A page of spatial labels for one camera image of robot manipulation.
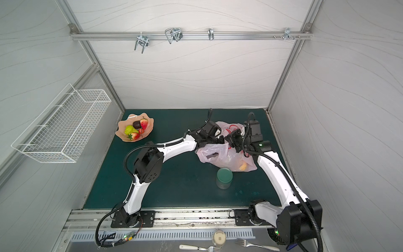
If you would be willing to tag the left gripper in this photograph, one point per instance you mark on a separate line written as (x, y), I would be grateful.
(221, 139)

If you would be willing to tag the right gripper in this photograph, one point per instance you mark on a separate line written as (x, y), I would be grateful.
(237, 140)

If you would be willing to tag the pink plastic bag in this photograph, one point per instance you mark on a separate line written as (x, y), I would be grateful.
(223, 156)

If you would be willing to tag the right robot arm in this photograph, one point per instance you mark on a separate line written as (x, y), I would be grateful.
(298, 218)

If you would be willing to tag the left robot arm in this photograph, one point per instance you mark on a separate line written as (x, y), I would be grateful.
(144, 164)

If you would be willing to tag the clear jar green lid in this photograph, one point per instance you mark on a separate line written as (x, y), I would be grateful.
(224, 178)

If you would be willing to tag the dark passion fruit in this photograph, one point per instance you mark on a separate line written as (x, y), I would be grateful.
(137, 125)

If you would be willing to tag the green round fruit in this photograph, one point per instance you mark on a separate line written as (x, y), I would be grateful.
(130, 129)

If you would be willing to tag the pink fruit bowl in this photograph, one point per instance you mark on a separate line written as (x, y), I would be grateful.
(131, 118)

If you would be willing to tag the white vent strip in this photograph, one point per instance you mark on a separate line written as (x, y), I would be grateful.
(157, 235)

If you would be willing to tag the silver fork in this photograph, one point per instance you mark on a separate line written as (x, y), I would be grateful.
(245, 243)

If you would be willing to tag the metal hook clamp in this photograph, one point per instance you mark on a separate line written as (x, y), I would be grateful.
(210, 34)
(287, 34)
(173, 34)
(141, 42)

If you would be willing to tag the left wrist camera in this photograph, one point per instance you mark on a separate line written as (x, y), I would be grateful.
(212, 129)

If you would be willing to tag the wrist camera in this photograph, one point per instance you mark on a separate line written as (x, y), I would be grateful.
(212, 129)
(254, 134)

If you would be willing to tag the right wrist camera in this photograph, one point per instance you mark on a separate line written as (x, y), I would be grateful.
(254, 134)

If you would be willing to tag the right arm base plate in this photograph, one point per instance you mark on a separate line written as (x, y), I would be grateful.
(242, 218)

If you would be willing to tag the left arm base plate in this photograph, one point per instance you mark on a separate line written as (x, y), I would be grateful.
(121, 219)

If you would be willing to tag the white handled fork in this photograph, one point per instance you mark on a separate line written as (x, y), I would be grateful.
(197, 248)

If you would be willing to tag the metal crossbar rail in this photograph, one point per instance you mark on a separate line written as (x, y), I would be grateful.
(187, 36)

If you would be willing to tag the white wire basket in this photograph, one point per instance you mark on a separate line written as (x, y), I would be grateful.
(61, 132)

